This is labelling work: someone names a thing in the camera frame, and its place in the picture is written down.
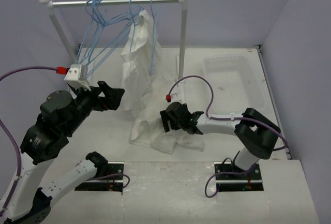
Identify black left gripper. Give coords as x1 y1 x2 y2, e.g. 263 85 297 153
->
64 79 125 134

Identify white skirt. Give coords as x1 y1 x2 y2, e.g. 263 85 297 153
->
120 10 161 116
129 76 205 154

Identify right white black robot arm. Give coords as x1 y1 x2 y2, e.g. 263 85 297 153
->
160 102 281 179

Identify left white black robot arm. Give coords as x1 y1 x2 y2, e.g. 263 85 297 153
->
1 81 125 223

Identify white hanging skirt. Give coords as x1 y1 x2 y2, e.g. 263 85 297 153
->
120 10 161 116

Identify light blue skirt hanger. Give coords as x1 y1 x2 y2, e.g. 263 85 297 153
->
128 0 144 53

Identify light blue empty hangers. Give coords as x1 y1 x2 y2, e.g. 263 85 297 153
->
76 0 135 77

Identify white perforated plastic basket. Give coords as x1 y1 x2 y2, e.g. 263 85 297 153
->
202 54 266 115

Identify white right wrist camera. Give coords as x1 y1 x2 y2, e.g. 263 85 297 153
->
165 93 185 103

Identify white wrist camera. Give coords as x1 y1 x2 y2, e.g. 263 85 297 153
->
64 64 91 91
165 93 185 103

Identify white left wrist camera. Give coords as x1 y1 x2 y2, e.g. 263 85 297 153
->
64 64 91 91

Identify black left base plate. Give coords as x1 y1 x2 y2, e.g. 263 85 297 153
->
74 161 125 193

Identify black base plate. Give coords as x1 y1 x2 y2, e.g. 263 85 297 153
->
215 164 264 192
74 161 125 193

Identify silver clothes rack rail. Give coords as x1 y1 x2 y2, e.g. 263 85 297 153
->
51 0 182 8

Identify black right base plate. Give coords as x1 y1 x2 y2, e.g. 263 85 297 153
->
215 164 264 192

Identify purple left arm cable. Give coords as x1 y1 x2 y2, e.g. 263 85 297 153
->
0 65 131 217

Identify white right rack post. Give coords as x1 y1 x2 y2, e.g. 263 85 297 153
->
174 0 191 100

